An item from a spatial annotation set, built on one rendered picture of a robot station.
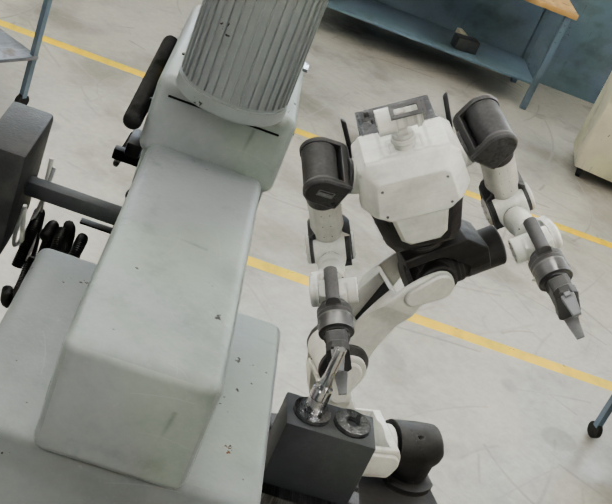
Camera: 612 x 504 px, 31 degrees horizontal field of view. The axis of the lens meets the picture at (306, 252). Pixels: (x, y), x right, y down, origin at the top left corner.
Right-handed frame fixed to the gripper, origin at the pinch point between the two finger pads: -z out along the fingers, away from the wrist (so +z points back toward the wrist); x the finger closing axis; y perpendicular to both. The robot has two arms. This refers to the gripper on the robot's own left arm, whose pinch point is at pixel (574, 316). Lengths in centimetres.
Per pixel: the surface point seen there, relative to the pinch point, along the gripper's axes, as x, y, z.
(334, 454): 1, -63, -12
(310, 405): 10, -64, -3
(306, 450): 4, -69, -10
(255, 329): 68, -62, -17
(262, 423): 77, -64, -41
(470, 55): -435, 91, 507
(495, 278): -300, 18, 209
